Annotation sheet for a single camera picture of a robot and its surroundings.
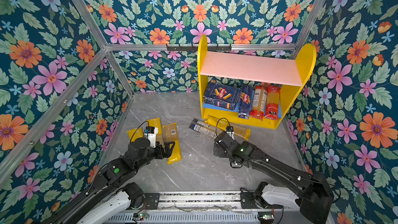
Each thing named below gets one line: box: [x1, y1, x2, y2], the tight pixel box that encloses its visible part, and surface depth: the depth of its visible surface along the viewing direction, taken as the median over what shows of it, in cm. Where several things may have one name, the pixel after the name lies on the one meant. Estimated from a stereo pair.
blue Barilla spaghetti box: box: [238, 84, 253, 120], surface depth 93 cm
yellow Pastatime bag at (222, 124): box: [204, 115, 251, 142], surface depth 100 cm
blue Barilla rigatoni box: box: [203, 81, 241, 111], surface depth 93 cm
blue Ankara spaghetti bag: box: [188, 118, 225, 138], surface depth 99 cm
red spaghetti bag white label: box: [249, 85, 268, 121], surface depth 93 cm
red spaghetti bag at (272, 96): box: [264, 85, 281, 121], surface depth 94 cm
